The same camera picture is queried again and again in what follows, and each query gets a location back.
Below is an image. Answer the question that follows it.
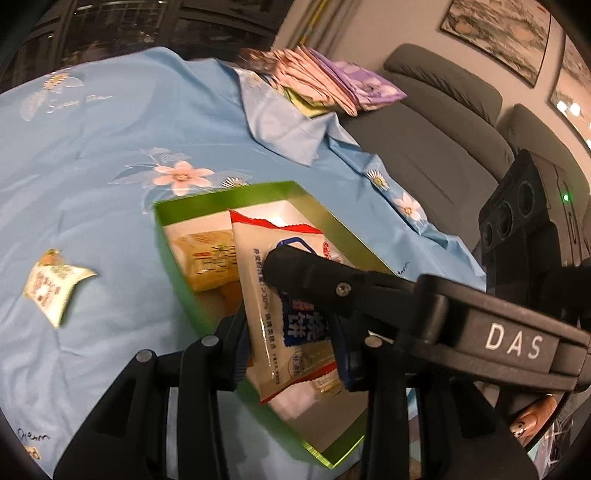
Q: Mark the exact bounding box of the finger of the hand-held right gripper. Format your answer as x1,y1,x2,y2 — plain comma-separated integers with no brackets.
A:
263,244,591,393

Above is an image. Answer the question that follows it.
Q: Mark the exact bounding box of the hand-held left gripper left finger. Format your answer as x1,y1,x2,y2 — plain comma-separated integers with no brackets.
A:
53,307,252,480

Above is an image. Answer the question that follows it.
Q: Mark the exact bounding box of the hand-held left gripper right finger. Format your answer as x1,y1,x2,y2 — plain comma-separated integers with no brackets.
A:
330,318,532,480

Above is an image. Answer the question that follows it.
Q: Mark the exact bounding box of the gold snack packet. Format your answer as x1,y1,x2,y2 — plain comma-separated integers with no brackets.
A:
314,371,346,398

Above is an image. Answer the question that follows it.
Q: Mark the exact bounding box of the white blue red snack packet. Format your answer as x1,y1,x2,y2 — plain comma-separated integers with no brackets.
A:
228,209,354,404

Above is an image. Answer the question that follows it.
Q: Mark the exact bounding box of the clear cracker packet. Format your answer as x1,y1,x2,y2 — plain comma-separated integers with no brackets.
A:
165,230,241,292

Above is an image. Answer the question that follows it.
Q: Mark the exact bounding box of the green cardboard box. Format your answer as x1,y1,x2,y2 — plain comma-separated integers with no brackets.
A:
152,181,407,469

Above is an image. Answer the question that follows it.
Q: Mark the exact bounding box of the person's right hand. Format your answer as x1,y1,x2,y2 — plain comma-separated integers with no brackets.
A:
508,396,561,439

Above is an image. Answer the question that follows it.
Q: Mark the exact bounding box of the grey sofa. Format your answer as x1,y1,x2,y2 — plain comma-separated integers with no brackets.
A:
342,43,591,259

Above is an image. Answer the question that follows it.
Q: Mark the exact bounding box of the small white snack packet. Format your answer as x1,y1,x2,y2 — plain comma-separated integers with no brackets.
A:
22,248,99,329

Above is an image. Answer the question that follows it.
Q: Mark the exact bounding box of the stack of folded cloths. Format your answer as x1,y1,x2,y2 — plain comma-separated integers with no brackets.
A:
238,45,408,118

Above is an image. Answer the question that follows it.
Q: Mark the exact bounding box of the light blue floral bedsheet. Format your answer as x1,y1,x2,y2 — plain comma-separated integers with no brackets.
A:
0,46,488,480

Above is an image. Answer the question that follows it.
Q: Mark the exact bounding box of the grey curtain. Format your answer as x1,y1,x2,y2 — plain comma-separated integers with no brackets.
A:
272,0,333,49

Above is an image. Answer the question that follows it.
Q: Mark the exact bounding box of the dark glass window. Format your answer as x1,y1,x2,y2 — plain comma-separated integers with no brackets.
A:
0,0,296,93

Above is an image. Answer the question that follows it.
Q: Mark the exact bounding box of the framed wall painting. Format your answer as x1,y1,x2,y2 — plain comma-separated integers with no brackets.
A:
549,46,591,151
438,0,552,88

